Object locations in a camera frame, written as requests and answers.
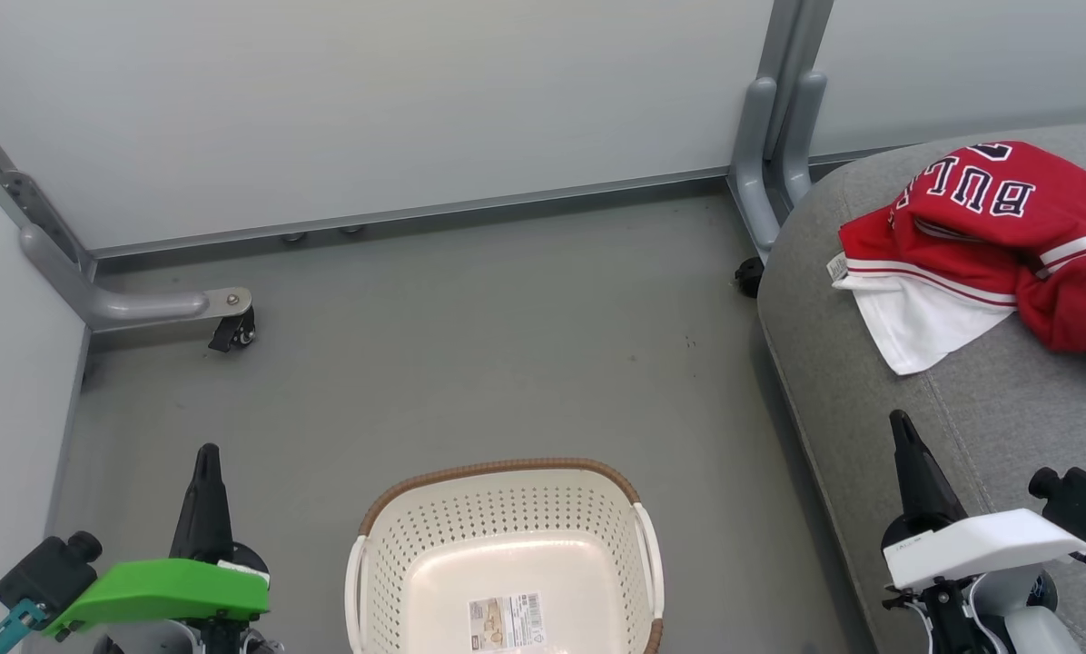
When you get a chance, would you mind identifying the grey partition foot with bolt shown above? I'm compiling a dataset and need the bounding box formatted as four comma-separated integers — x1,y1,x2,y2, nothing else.
19,223,253,333

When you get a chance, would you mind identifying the grey fabric sofa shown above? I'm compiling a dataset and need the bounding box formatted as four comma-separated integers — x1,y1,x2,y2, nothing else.
757,120,1086,654

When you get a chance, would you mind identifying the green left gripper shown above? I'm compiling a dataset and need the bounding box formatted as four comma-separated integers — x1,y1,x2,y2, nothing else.
42,442,272,642

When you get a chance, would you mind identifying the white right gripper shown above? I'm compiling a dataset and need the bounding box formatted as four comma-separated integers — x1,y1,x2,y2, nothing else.
882,410,1086,593

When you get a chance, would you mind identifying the grey partition bottom rail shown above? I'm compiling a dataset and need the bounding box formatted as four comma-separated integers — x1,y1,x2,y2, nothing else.
89,165,735,264

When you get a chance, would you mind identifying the black caster wheel with bracket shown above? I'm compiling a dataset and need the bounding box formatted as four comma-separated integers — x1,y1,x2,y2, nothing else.
208,306,258,354

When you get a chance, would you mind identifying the red basketball jersey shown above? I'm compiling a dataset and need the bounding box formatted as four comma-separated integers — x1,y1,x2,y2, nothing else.
826,140,1086,377

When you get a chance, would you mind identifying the grey partition post foot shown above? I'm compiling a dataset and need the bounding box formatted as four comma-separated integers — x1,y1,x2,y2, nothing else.
727,0,833,266

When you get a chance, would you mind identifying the cream perforated plastic laundry basket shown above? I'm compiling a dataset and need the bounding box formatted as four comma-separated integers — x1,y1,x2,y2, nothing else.
344,458,666,654

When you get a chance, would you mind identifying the paper label sticker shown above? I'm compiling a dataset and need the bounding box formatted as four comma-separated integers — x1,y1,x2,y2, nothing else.
468,591,547,652

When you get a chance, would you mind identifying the teal left camera cable plug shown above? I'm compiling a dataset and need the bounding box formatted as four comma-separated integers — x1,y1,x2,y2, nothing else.
0,598,51,654

